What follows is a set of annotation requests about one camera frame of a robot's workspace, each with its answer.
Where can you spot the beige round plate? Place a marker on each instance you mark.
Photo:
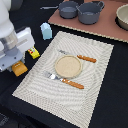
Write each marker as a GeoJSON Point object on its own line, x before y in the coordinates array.
{"type": "Point", "coordinates": [68, 66]}

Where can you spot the white woven placemat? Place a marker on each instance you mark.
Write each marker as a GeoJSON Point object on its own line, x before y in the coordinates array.
{"type": "Point", "coordinates": [72, 99]}

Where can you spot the orange bread loaf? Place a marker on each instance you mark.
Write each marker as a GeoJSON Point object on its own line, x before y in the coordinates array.
{"type": "Point", "coordinates": [19, 68]}

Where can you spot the knife with wooden handle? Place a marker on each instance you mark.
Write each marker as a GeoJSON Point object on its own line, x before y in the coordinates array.
{"type": "Point", "coordinates": [79, 56]}

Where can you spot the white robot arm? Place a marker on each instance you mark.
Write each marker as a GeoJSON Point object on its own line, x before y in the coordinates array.
{"type": "Point", "coordinates": [6, 26]}

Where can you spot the grey saucepan with handle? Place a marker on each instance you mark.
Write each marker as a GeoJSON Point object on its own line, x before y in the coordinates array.
{"type": "Point", "coordinates": [67, 9]}

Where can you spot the cream bowl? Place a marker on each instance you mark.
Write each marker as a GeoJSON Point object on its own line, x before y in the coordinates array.
{"type": "Point", "coordinates": [122, 15]}

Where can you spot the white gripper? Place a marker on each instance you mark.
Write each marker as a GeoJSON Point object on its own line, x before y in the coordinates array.
{"type": "Point", "coordinates": [13, 47]}

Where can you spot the grey pot with handles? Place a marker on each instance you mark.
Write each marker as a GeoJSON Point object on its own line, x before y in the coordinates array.
{"type": "Point", "coordinates": [88, 13]}

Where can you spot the fork with wooden handle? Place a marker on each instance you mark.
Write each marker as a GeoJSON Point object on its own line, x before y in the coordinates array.
{"type": "Point", "coordinates": [66, 81]}

